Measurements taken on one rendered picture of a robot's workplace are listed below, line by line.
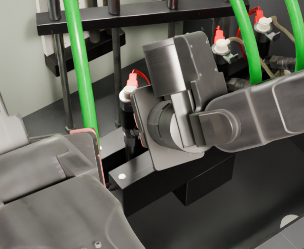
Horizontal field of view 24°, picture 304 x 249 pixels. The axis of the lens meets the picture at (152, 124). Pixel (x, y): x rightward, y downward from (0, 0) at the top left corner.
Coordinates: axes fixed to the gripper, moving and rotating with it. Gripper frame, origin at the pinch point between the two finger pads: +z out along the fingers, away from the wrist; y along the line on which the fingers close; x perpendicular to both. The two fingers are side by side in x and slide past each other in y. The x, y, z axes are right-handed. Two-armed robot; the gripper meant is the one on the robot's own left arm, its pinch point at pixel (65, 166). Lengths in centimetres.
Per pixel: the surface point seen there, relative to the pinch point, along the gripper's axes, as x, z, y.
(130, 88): -5.7, 34.7, -0.4
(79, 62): -9.1, 6.7, -1.1
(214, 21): -14, 63, -11
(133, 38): -15, 74, 5
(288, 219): 19, 55, -19
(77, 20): -13.0, 6.8, -1.6
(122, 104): -3.7, 35.1, 1.1
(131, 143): 2.3, 41.3, 2.1
